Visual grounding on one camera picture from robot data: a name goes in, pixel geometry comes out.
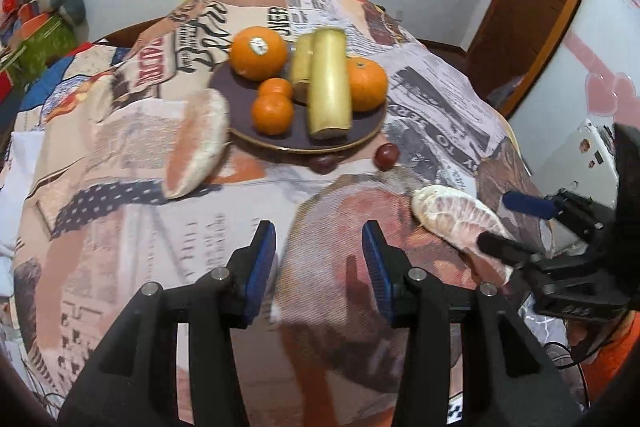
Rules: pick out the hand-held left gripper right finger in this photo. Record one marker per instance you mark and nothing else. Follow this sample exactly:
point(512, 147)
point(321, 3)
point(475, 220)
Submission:
point(375, 267)

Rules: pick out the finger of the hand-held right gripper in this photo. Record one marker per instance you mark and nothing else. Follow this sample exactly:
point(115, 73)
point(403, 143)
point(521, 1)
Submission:
point(527, 203)
point(505, 247)

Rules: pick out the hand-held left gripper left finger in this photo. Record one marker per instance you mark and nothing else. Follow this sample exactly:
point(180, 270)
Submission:
point(260, 262)

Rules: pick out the peeled pomelo segment piece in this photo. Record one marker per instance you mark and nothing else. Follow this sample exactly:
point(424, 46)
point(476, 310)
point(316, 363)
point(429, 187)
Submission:
point(455, 217)

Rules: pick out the small tangerine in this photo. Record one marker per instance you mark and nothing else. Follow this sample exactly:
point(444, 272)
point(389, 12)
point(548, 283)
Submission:
point(272, 114)
point(275, 88)

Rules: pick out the dark purple plate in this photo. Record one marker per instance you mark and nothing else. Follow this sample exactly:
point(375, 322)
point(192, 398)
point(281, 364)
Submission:
point(235, 107)

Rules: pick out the medium orange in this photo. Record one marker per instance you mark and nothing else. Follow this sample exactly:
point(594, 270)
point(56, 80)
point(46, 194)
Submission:
point(369, 84)

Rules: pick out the long sugarcane piece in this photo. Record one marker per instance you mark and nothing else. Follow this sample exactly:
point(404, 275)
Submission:
point(328, 82)

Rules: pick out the short sugarcane piece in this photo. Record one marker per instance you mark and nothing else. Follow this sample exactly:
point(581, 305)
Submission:
point(301, 67)

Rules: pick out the large orange with sticker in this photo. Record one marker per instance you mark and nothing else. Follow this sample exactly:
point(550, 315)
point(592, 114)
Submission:
point(257, 54)

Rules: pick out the person's right forearm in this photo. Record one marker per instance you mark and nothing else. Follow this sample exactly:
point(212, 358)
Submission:
point(615, 352)

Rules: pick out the white box with stickers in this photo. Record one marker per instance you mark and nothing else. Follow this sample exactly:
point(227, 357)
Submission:
point(592, 157)

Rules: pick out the newspaper print blanket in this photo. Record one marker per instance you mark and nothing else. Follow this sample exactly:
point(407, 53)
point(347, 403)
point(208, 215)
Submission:
point(150, 257)

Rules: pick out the dark red grape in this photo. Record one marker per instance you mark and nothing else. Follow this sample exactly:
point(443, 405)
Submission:
point(323, 163)
point(386, 157)

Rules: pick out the peeled pomelo half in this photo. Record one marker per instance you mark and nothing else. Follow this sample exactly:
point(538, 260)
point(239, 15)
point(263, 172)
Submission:
point(197, 142)

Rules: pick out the white wardrobe door with hearts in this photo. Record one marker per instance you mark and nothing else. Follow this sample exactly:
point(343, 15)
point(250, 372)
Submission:
point(600, 32)

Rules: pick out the brown wooden door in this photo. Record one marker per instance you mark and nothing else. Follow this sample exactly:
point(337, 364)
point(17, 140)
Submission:
point(530, 7)

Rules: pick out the white bed sheet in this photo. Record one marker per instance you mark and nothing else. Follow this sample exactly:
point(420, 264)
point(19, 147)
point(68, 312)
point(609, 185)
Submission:
point(15, 187)

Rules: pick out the green patterned bag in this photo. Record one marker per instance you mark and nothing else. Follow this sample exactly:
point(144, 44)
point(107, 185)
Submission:
point(45, 44)

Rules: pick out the white wall outlet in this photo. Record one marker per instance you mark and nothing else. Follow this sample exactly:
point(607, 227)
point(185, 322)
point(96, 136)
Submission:
point(398, 15)

